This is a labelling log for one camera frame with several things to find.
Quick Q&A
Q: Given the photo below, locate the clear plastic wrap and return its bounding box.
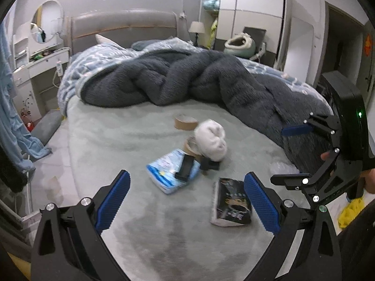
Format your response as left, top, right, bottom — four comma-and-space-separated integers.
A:
269, 160, 298, 177

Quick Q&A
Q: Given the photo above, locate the round mirror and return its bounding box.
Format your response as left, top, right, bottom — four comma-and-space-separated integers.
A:
30, 1, 64, 44

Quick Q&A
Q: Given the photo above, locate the light blue bundle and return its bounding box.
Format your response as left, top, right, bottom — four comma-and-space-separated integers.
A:
203, 0, 221, 12

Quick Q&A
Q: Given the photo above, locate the dark hanging garment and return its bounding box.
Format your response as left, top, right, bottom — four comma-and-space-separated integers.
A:
0, 143, 29, 193

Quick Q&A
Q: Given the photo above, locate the tape roll with grey inside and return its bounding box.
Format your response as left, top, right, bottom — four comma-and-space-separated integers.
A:
184, 136, 204, 160

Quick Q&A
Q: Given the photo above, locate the dark grey fleece blanket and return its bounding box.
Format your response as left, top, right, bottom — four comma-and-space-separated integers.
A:
77, 48, 337, 180

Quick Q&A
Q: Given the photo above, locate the red wall decoration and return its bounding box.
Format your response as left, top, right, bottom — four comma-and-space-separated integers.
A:
364, 33, 375, 57

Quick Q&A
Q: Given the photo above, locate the bed with grey sheet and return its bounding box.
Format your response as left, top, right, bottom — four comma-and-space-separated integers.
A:
31, 94, 337, 281

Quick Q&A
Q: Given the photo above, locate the black printed packet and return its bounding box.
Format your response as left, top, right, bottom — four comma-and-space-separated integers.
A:
210, 177, 253, 227

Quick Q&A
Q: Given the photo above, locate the table lamp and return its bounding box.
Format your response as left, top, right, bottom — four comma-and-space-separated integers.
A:
188, 21, 206, 48

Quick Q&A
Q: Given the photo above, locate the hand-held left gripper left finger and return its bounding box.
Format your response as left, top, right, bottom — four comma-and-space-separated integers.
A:
31, 170, 131, 281

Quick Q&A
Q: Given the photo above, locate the blue tissue packet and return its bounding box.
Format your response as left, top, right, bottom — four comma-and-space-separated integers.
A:
146, 149, 197, 194

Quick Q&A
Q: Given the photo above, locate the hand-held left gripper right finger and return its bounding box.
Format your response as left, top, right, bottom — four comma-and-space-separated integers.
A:
243, 172, 342, 281

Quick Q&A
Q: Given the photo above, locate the brown cardboard tape roll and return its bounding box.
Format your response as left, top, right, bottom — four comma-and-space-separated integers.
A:
175, 115, 198, 130

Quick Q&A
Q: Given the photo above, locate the white pillow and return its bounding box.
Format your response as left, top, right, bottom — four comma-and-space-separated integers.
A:
94, 34, 124, 49

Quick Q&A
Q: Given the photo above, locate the white wardrobe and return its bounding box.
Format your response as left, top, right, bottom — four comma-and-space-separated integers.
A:
199, 0, 293, 71

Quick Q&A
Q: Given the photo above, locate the light blue hanging garment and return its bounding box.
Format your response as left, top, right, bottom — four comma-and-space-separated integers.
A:
0, 23, 53, 171

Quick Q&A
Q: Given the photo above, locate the white cloth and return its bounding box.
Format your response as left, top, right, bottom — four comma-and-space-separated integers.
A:
194, 119, 228, 162

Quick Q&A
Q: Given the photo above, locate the white dressing table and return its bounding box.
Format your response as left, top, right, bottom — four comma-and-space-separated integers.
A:
12, 0, 73, 123

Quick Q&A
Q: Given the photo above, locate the black case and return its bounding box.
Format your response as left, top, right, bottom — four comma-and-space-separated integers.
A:
175, 154, 195, 181

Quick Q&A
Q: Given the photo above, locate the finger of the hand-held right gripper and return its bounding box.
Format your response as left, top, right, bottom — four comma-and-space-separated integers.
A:
270, 148, 350, 205
281, 112, 343, 148

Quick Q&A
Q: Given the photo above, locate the person's right hand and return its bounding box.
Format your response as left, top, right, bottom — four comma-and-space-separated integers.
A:
360, 168, 375, 194

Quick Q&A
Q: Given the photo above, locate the grey padded headboard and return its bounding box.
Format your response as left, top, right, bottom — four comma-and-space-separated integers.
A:
68, 10, 188, 57

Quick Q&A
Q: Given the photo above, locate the yellow-green cloth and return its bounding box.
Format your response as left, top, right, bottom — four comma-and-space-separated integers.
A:
206, 17, 219, 51

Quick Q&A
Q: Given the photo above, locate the blue patterned quilt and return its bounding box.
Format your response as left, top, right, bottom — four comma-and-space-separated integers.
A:
57, 37, 326, 117

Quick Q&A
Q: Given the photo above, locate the grey floor cushion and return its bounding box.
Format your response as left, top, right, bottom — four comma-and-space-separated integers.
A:
30, 111, 64, 147

